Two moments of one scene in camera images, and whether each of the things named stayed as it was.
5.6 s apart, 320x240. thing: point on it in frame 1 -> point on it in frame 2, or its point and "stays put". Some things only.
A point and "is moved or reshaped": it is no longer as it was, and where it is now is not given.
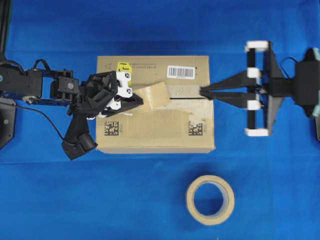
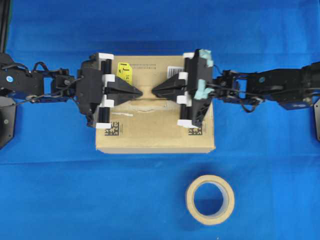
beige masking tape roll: x=228 y=200 stays put
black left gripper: x=96 y=91 -> x=94 y=76
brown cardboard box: x=175 y=115 stays put
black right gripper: x=264 y=68 -> x=198 y=70
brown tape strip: x=158 y=94 is moved or reshaped
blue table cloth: x=45 y=195 stays put
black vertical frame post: x=4 y=16 stays put
